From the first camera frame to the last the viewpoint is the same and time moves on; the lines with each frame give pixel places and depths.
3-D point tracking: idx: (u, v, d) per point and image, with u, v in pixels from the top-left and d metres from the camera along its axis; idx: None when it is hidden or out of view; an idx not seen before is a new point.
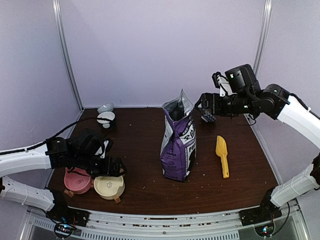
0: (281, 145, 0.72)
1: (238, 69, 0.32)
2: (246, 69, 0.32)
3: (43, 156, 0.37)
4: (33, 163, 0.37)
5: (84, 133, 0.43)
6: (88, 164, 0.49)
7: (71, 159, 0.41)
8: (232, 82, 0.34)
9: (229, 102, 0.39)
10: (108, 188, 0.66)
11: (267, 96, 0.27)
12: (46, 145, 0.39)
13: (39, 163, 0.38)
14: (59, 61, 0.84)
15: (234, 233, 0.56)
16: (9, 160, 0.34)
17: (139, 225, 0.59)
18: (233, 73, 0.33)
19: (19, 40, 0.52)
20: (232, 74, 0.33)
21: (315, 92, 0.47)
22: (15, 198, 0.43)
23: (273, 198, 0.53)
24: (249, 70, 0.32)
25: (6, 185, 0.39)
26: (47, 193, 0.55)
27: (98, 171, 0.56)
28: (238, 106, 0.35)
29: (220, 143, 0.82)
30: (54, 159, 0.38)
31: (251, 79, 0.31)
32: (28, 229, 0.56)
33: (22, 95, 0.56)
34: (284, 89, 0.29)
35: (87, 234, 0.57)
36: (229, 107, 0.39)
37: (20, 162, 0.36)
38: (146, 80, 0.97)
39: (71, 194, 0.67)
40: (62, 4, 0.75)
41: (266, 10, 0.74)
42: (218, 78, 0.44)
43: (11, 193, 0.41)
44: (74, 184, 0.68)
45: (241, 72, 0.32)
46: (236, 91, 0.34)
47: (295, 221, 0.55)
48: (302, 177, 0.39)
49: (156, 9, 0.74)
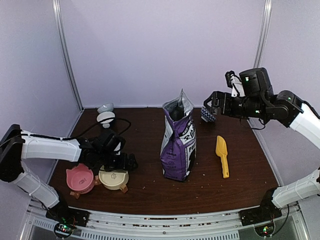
0: (282, 146, 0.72)
1: (254, 73, 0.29)
2: (262, 72, 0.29)
3: (76, 148, 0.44)
4: (64, 152, 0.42)
5: (106, 133, 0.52)
6: (108, 159, 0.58)
7: (96, 154, 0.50)
8: (245, 85, 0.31)
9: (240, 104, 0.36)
10: (114, 179, 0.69)
11: (281, 103, 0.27)
12: (76, 141, 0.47)
13: (70, 153, 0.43)
14: (59, 61, 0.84)
15: (234, 233, 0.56)
16: (47, 143, 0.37)
17: (139, 225, 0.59)
18: (248, 76, 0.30)
19: (19, 40, 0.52)
20: (247, 77, 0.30)
21: (314, 92, 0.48)
22: (28, 186, 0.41)
23: (274, 199, 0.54)
24: (264, 73, 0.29)
25: (24, 169, 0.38)
26: (54, 190, 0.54)
27: (114, 166, 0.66)
28: (250, 109, 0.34)
29: (220, 143, 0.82)
30: (83, 153, 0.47)
31: (266, 83, 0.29)
32: (28, 229, 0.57)
33: (22, 95, 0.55)
34: (297, 96, 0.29)
35: (87, 234, 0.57)
36: (239, 110, 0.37)
37: (54, 148, 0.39)
38: (146, 80, 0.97)
39: (77, 195, 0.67)
40: (62, 4, 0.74)
41: (266, 10, 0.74)
42: (231, 78, 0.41)
43: (26, 179, 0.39)
44: (77, 184, 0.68)
45: (257, 76, 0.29)
46: (249, 95, 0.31)
47: (295, 221, 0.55)
48: (307, 182, 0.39)
49: (156, 8, 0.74)
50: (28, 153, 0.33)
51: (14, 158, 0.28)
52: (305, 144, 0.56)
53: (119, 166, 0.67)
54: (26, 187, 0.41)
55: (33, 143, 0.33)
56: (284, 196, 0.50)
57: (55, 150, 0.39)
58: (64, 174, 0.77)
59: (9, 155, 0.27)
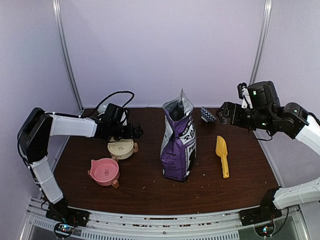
0: (282, 147, 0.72)
1: (261, 87, 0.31)
2: (269, 86, 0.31)
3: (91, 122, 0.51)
4: (82, 128, 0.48)
5: (110, 107, 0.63)
6: (117, 131, 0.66)
7: (108, 126, 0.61)
8: (253, 97, 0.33)
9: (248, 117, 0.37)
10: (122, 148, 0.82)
11: (287, 115, 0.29)
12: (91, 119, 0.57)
13: (86, 128, 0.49)
14: (59, 62, 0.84)
15: (235, 233, 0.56)
16: (69, 120, 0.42)
17: (139, 225, 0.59)
18: (255, 90, 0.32)
19: (19, 41, 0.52)
20: (255, 91, 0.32)
21: (313, 92, 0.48)
22: (43, 172, 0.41)
23: (276, 200, 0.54)
24: (271, 86, 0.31)
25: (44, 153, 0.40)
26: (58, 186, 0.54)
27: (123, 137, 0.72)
28: (257, 122, 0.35)
29: (220, 143, 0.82)
30: (100, 127, 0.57)
31: (274, 96, 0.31)
32: (28, 229, 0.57)
33: (21, 95, 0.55)
34: (303, 109, 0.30)
35: (87, 234, 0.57)
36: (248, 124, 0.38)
37: (75, 124, 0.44)
38: (146, 80, 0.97)
39: (115, 185, 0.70)
40: (62, 5, 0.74)
41: (266, 10, 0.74)
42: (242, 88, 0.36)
43: (43, 166, 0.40)
44: (102, 178, 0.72)
45: (264, 89, 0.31)
46: (257, 107, 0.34)
47: (295, 221, 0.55)
48: (312, 188, 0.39)
49: (156, 8, 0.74)
50: (56, 128, 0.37)
51: (44, 134, 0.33)
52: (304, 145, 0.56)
53: (127, 136, 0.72)
54: (41, 174, 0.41)
55: (60, 119, 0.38)
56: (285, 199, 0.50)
57: (76, 126, 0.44)
58: (64, 174, 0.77)
59: (40, 130, 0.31)
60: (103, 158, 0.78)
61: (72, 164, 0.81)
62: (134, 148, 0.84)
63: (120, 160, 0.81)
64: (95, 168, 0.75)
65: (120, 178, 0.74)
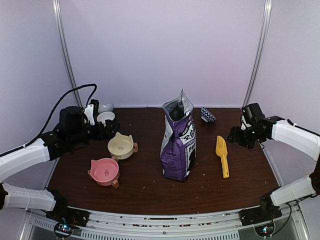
0: (282, 148, 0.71)
1: (247, 106, 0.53)
2: (254, 106, 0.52)
3: (42, 148, 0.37)
4: (34, 158, 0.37)
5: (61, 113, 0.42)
6: (82, 137, 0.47)
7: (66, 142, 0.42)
8: (244, 114, 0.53)
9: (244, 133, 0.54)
10: (121, 149, 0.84)
11: (263, 122, 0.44)
12: (39, 140, 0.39)
13: (39, 156, 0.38)
14: (59, 62, 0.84)
15: (235, 233, 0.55)
16: (15, 157, 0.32)
17: (139, 225, 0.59)
18: (244, 109, 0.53)
19: (18, 41, 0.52)
20: (244, 109, 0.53)
21: (314, 92, 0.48)
22: (19, 202, 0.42)
23: (274, 195, 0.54)
24: (255, 107, 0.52)
25: (8, 190, 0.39)
26: (46, 194, 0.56)
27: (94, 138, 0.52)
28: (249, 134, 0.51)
29: (220, 143, 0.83)
30: (52, 150, 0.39)
31: (255, 112, 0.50)
32: (27, 229, 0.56)
33: (21, 95, 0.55)
34: (280, 118, 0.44)
35: (87, 234, 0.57)
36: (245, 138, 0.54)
37: (23, 158, 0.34)
38: (146, 80, 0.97)
39: (115, 185, 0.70)
40: (62, 4, 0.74)
41: (266, 10, 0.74)
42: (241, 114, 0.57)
43: (14, 198, 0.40)
44: (103, 178, 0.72)
45: (249, 107, 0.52)
46: (247, 121, 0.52)
47: (295, 221, 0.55)
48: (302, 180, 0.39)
49: (156, 8, 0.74)
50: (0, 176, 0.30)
51: None
52: None
53: (99, 137, 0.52)
54: (18, 205, 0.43)
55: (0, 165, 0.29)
56: (283, 192, 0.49)
57: (23, 161, 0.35)
58: (64, 174, 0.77)
59: None
60: (103, 158, 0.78)
61: (72, 164, 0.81)
62: (135, 148, 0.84)
63: (120, 160, 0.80)
64: (95, 169, 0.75)
65: (120, 177, 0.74)
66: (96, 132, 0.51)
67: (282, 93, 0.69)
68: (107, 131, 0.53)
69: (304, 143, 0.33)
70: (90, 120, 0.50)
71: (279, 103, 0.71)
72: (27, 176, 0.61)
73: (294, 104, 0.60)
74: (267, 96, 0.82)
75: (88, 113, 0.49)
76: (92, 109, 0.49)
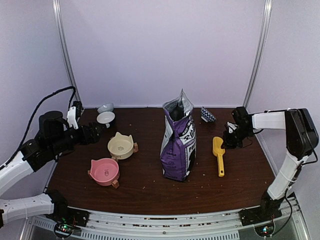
0: (280, 148, 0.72)
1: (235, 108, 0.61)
2: (241, 108, 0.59)
3: (22, 164, 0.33)
4: (16, 175, 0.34)
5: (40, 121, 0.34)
6: (66, 145, 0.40)
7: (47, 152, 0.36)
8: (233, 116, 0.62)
9: (234, 134, 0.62)
10: (121, 149, 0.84)
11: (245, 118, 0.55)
12: (21, 152, 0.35)
13: (22, 172, 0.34)
14: (59, 62, 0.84)
15: (234, 233, 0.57)
16: None
17: (139, 225, 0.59)
18: (233, 110, 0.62)
19: (19, 41, 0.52)
20: (233, 111, 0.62)
21: (314, 92, 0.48)
22: (17, 214, 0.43)
23: (270, 190, 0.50)
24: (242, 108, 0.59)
25: (4, 207, 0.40)
26: (44, 197, 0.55)
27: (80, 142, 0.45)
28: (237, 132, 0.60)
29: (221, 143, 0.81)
30: (32, 162, 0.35)
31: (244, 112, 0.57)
32: (28, 229, 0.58)
33: (21, 94, 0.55)
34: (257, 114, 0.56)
35: (87, 234, 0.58)
36: (236, 138, 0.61)
37: (4, 179, 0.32)
38: (146, 80, 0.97)
39: (115, 185, 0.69)
40: (62, 4, 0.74)
41: (266, 10, 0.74)
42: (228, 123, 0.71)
43: (11, 213, 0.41)
44: (102, 178, 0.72)
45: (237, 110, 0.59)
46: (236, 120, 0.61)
47: (295, 221, 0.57)
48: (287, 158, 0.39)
49: (156, 8, 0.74)
50: None
51: None
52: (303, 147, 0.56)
53: (85, 141, 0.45)
54: (16, 217, 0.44)
55: None
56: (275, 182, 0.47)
57: (7, 180, 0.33)
58: (64, 174, 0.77)
59: None
60: (103, 158, 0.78)
61: (72, 164, 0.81)
62: (134, 148, 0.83)
63: (120, 160, 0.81)
64: (96, 168, 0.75)
65: (120, 178, 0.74)
66: (81, 136, 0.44)
67: (282, 93, 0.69)
68: (93, 134, 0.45)
69: (273, 119, 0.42)
70: (73, 123, 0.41)
71: (279, 103, 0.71)
72: (26, 181, 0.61)
73: (294, 104, 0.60)
74: (267, 96, 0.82)
75: (70, 119, 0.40)
76: (74, 115, 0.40)
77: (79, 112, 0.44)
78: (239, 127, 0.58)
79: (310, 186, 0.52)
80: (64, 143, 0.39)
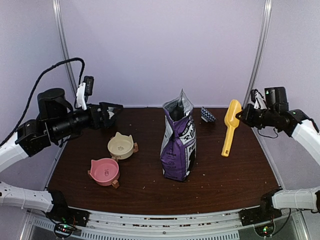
0: (280, 148, 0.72)
1: (273, 89, 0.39)
2: (280, 89, 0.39)
3: (14, 148, 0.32)
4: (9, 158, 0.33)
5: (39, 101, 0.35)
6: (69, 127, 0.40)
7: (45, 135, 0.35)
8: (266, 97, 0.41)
9: (260, 114, 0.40)
10: (121, 149, 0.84)
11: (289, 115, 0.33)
12: (17, 133, 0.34)
13: (16, 155, 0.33)
14: (59, 62, 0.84)
15: (235, 233, 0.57)
16: None
17: (139, 225, 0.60)
18: (268, 90, 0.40)
19: (19, 42, 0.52)
20: (267, 91, 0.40)
21: (314, 92, 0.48)
22: (15, 203, 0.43)
23: (276, 201, 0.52)
24: (280, 91, 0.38)
25: (3, 191, 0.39)
26: (45, 195, 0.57)
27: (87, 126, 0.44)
28: (266, 119, 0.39)
29: (237, 113, 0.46)
30: (27, 147, 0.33)
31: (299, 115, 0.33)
32: (27, 229, 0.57)
33: (21, 94, 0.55)
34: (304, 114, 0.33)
35: (87, 234, 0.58)
36: (259, 119, 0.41)
37: None
38: (146, 80, 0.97)
39: (115, 185, 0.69)
40: (62, 5, 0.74)
41: (266, 10, 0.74)
42: (255, 93, 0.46)
43: (9, 198, 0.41)
44: (102, 178, 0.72)
45: (275, 90, 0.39)
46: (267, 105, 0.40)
47: (295, 221, 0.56)
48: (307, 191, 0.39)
49: (156, 8, 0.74)
50: None
51: None
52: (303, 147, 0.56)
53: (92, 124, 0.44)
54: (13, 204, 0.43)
55: None
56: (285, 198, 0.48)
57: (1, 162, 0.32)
58: (64, 174, 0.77)
59: None
60: (103, 158, 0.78)
61: (72, 164, 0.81)
62: (134, 148, 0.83)
63: (120, 160, 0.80)
64: (96, 168, 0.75)
65: (120, 178, 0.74)
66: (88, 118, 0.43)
67: None
68: (102, 118, 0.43)
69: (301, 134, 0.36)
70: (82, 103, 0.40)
71: None
72: (28, 171, 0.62)
73: (294, 105, 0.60)
74: None
75: (79, 97, 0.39)
76: (83, 94, 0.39)
77: (88, 89, 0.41)
78: (268, 116, 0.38)
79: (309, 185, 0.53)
80: (65, 126, 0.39)
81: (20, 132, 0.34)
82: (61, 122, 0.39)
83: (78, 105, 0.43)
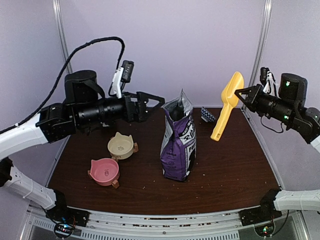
0: (280, 148, 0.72)
1: (296, 80, 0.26)
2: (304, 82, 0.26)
3: (33, 130, 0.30)
4: (27, 140, 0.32)
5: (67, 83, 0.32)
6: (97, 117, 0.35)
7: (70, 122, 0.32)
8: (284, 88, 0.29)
9: (270, 101, 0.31)
10: (121, 149, 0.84)
11: (310, 119, 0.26)
12: (39, 115, 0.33)
13: (33, 138, 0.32)
14: (59, 62, 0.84)
15: (235, 233, 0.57)
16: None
17: (139, 225, 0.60)
18: (289, 81, 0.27)
19: (19, 42, 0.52)
20: (289, 83, 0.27)
21: (313, 92, 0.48)
22: (21, 190, 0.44)
23: (276, 203, 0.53)
24: (302, 86, 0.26)
25: (13, 176, 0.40)
26: (50, 192, 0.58)
27: (120, 117, 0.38)
28: (278, 114, 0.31)
29: (239, 89, 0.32)
30: (47, 131, 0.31)
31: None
32: (27, 229, 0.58)
33: (21, 95, 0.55)
34: None
35: (87, 234, 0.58)
36: (267, 108, 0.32)
37: (12, 140, 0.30)
38: (146, 80, 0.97)
39: (115, 185, 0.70)
40: (62, 5, 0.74)
41: (266, 10, 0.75)
42: (268, 73, 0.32)
43: (17, 184, 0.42)
44: (102, 178, 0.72)
45: (298, 84, 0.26)
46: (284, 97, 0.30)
47: (295, 221, 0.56)
48: (314, 196, 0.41)
49: (156, 8, 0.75)
50: None
51: None
52: (302, 146, 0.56)
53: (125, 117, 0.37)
54: (19, 191, 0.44)
55: None
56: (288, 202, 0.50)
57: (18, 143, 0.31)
58: (64, 174, 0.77)
59: None
60: (103, 158, 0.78)
61: (72, 164, 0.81)
62: (134, 148, 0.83)
63: (120, 160, 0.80)
64: (96, 169, 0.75)
65: (120, 178, 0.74)
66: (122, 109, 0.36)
67: None
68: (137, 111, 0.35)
69: None
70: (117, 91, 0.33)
71: None
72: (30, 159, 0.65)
73: None
74: None
75: (115, 81, 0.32)
76: (120, 78, 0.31)
77: (126, 75, 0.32)
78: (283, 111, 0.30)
79: (309, 185, 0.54)
80: (93, 113, 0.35)
81: (42, 115, 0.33)
82: (90, 109, 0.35)
83: (113, 91, 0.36)
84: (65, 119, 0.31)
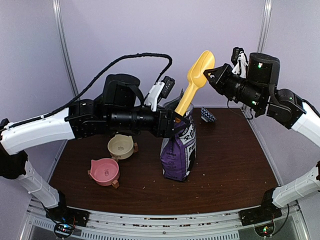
0: (281, 148, 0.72)
1: (270, 63, 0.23)
2: (275, 64, 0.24)
3: (61, 124, 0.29)
4: (54, 133, 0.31)
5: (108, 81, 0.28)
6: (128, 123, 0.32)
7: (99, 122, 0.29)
8: (254, 71, 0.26)
9: (238, 84, 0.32)
10: (121, 149, 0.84)
11: (286, 103, 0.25)
12: (67, 109, 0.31)
13: (60, 132, 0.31)
14: (59, 62, 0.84)
15: (235, 233, 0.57)
16: (27, 130, 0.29)
17: (139, 225, 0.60)
18: (262, 63, 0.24)
19: (19, 42, 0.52)
20: (261, 65, 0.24)
21: (313, 92, 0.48)
22: (30, 187, 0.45)
23: (276, 200, 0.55)
24: (276, 66, 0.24)
25: (27, 171, 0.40)
26: (56, 192, 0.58)
27: (149, 128, 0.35)
28: (247, 98, 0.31)
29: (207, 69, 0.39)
30: (76, 127, 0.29)
31: (295, 99, 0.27)
32: (27, 229, 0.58)
33: (21, 96, 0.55)
34: (296, 96, 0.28)
35: (87, 234, 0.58)
36: (236, 89, 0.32)
37: (40, 132, 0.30)
38: (146, 80, 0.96)
39: (115, 185, 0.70)
40: (62, 4, 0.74)
41: (266, 10, 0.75)
42: (239, 53, 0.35)
43: (29, 180, 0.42)
44: (102, 178, 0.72)
45: (271, 67, 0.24)
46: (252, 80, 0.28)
47: (295, 221, 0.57)
48: (307, 180, 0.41)
49: (156, 8, 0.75)
50: (15, 140, 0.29)
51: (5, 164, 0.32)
52: (305, 146, 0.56)
53: (155, 129, 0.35)
54: (28, 187, 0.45)
55: (10, 137, 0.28)
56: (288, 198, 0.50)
57: (44, 135, 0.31)
58: (64, 174, 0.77)
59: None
60: (103, 158, 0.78)
61: (72, 164, 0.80)
62: (134, 148, 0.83)
63: (120, 160, 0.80)
64: (96, 168, 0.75)
65: (120, 177, 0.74)
66: (154, 122, 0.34)
67: None
68: (168, 127, 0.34)
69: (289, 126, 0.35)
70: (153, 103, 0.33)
71: None
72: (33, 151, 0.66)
73: None
74: None
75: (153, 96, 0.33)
76: (159, 92, 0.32)
77: (165, 91, 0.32)
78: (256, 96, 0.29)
79: None
80: (125, 119, 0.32)
81: (71, 110, 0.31)
82: (123, 113, 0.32)
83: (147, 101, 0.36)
84: (96, 117, 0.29)
